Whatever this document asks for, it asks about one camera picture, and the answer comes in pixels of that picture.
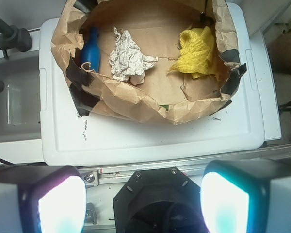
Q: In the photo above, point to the white plastic bin lid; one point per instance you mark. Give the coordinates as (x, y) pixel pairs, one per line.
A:
(97, 140)

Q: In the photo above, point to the crumpled white paper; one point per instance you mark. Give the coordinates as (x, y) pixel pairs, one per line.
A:
(127, 61)

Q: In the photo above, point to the clear plastic container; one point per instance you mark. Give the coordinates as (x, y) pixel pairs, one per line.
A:
(23, 105)

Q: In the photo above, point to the brown paper bag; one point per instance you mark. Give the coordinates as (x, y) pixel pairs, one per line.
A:
(165, 97)

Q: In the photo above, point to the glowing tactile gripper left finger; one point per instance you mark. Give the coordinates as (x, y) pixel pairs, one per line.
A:
(41, 199)

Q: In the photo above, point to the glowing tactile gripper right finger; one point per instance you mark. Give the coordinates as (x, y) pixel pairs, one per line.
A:
(247, 196)

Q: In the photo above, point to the blue plastic bowling pin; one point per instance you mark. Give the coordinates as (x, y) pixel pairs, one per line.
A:
(90, 52)

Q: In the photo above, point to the aluminium extrusion rail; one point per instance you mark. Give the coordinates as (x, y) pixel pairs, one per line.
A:
(98, 175)

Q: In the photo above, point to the yellow cloth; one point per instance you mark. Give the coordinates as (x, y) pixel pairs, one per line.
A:
(197, 53)

